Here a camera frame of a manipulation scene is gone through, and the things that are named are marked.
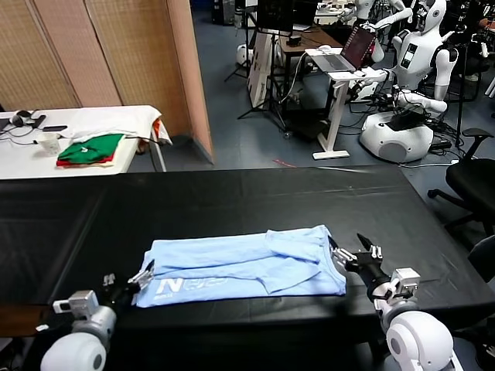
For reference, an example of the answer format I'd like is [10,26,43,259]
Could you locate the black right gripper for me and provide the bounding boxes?
[327,232,392,295]

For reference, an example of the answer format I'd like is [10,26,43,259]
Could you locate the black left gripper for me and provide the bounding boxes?
[101,258,157,311]

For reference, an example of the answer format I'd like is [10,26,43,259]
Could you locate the light blue t-shirt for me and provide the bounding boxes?
[131,224,347,309]

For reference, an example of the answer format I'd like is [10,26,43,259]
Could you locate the black table cover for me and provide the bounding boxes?
[0,165,495,338]

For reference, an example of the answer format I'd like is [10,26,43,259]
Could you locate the beige folded cloth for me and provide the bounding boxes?
[89,135,126,169]

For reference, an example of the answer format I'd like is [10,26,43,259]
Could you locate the red folded shirt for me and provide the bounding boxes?
[56,152,117,168]

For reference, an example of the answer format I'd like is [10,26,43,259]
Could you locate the blue-grey chair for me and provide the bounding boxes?
[467,234,495,284]

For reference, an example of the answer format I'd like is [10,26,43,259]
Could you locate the black wheeled base platform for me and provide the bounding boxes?
[283,113,334,142]

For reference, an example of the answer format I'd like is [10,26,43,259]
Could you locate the green folded shirt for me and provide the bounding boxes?
[57,132,126,164]

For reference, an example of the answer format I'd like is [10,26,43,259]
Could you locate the black office chair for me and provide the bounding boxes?
[426,128,495,233]

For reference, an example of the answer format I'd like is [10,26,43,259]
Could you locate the white standing desk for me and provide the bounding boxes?
[304,47,374,162]

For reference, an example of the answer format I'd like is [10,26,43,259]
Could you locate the white paper cup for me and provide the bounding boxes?
[35,132,61,158]

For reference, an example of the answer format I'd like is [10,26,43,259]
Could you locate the orange cloth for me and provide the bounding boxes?
[136,118,164,156]

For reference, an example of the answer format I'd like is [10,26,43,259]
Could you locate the white side table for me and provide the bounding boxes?
[0,104,169,181]

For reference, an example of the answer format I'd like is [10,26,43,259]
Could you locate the white draped cloth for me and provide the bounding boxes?
[60,105,174,147]

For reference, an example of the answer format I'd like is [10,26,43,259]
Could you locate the black pole stand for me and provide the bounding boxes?
[453,41,471,150]

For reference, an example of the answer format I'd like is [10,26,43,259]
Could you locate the black tripod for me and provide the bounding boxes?
[236,30,289,134]

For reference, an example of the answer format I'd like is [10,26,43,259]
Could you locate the black headphones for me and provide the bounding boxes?
[10,109,36,127]

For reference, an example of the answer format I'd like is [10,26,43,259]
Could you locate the grey laptop with red screen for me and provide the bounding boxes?
[316,26,377,73]

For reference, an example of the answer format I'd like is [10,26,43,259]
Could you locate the white humanoid robot with base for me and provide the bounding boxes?
[358,0,459,164]

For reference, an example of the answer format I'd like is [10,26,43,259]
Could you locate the white calibration board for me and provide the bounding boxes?
[247,30,274,111]

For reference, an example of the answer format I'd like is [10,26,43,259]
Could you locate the brown wooden desk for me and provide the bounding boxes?
[278,26,355,117]

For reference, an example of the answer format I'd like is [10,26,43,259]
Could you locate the tan folding screen partition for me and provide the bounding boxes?
[0,0,215,165]

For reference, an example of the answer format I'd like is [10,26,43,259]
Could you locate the white round device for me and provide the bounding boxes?
[236,43,253,65]

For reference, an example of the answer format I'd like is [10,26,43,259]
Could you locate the black open laptop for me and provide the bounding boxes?
[292,6,319,32]

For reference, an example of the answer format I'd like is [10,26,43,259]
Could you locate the white humanoid robot upper body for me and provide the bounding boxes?
[339,0,415,30]

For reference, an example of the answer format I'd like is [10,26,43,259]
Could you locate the black monitor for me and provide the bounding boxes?
[255,0,295,33]

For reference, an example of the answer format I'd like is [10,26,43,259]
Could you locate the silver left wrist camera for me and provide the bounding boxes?
[52,289,98,320]

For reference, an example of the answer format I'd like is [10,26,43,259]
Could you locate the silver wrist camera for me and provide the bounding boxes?
[372,267,422,307]
[52,289,98,320]

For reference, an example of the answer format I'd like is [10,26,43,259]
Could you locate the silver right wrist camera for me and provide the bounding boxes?
[372,267,422,307]

